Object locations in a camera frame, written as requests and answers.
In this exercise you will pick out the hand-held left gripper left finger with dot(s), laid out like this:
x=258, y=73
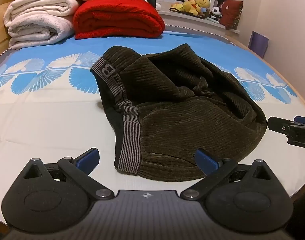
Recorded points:
x=88, y=158

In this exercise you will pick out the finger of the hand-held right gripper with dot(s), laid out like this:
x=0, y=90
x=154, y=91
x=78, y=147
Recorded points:
x=280, y=127
x=302, y=119

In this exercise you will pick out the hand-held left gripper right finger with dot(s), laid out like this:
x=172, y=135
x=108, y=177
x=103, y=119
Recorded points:
x=206, y=161

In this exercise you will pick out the blue white printed bed sheet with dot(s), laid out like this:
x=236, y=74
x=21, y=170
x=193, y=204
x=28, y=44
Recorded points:
x=55, y=110

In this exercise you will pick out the grey trimmed mattress pad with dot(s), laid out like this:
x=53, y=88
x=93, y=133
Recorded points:
x=207, y=31

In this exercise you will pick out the red dotted cushion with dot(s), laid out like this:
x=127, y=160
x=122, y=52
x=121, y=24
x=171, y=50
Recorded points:
x=231, y=12

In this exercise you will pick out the panda plush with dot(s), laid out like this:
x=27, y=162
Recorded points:
x=216, y=12

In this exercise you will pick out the grey-white folded blanket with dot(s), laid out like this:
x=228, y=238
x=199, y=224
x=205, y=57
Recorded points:
x=35, y=33

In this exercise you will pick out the red folded blanket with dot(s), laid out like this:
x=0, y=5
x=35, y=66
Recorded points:
x=117, y=20

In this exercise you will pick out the white windowsill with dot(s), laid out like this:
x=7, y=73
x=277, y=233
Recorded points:
x=187, y=17

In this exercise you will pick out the yellow bear plush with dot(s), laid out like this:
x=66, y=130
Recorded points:
x=202, y=3

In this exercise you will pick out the cream folded blanket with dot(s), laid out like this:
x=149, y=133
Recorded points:
x=40, y=10

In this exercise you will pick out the white plush toy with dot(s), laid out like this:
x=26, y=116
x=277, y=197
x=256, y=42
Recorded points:
x=160, y=0

